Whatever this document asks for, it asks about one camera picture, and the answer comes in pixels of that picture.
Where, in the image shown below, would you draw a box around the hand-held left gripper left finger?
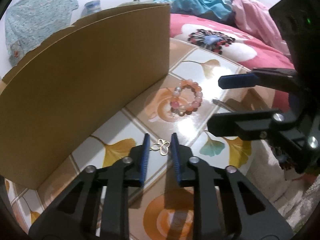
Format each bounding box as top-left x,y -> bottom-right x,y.
29,133 -> 150,240

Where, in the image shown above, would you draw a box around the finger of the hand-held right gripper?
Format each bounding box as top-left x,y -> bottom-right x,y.
207,109 -> 300,142
218,67 -> 298,90

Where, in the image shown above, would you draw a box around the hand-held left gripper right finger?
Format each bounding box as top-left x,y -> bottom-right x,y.
171,132 -> 293,240

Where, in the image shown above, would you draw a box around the gold butterfly pendant necklace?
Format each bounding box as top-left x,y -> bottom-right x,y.
150,139 -> 171,156

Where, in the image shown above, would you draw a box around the pink bead bracelet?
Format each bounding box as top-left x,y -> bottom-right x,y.
171,79 -> 203,117

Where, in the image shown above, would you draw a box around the brown cardboard box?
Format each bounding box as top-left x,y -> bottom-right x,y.
0,3 -> 171,190

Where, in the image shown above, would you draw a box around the pink floral bedsheet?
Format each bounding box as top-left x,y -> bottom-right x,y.
169,14 -> 295,110

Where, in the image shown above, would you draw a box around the ginkgo print tablecloth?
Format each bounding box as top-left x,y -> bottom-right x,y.
0,37 -> 273,240

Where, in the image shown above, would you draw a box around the pink quilt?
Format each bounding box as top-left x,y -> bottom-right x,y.
232,0 -> 290,55

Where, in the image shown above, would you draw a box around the blue quilt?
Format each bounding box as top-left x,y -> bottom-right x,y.
153,0 -> 237,22

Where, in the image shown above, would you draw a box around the blue water dispenser bottle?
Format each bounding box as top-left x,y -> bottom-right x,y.
84,0 -> 102,14

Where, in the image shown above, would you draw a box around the teal patterned wall cloth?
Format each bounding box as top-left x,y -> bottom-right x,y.
5,0 -> 78,65

